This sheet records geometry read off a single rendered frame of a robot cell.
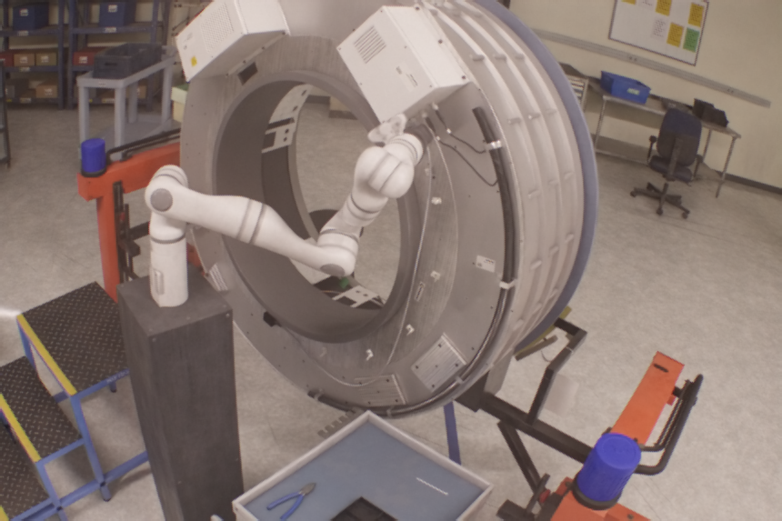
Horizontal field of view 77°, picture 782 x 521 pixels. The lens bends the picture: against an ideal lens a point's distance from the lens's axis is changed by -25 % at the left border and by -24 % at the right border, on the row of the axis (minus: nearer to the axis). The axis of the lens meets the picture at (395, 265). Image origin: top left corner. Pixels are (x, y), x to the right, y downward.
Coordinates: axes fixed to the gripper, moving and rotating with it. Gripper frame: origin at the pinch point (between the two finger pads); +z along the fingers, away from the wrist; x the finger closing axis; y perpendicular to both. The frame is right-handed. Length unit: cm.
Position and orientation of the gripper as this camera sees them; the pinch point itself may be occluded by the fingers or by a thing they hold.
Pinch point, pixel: (416, 124)
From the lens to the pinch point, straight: 147.4
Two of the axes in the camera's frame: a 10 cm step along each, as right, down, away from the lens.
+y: 5.6, 8.0, 2.2
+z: 2.3, -4.1, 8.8
